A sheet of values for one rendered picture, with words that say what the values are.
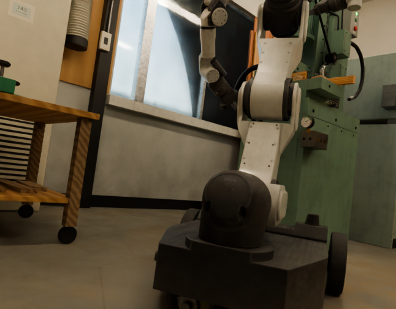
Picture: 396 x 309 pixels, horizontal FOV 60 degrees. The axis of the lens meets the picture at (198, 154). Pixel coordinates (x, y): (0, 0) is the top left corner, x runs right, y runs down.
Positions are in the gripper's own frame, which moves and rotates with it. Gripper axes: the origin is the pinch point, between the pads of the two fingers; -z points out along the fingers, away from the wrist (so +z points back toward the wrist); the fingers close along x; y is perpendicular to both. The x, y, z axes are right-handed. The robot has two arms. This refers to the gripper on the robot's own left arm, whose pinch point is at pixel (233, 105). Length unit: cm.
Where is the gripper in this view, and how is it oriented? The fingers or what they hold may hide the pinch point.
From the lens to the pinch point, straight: 181.1
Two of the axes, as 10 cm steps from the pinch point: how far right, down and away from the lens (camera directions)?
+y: -4.7, -2.7, 8.4
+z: -5.9, -6.1, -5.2
